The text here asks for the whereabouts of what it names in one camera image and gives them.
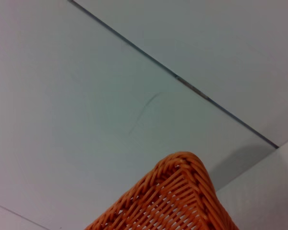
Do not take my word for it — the yellow woven wicker basket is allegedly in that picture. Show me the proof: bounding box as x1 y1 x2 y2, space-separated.
84 151 239 230

